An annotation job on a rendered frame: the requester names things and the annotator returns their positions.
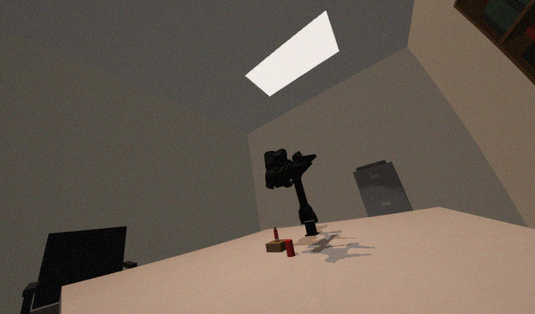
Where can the brown wooden block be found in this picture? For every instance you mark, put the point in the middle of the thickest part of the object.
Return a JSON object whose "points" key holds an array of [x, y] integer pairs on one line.
{"points": [[276, 246]]}

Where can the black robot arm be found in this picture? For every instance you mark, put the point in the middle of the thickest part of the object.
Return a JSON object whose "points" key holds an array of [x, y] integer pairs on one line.
{"points": [[277, 159]]}

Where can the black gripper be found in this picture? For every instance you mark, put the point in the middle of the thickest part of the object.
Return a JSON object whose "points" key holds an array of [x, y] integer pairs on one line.
{"points": [[293, 170]]}

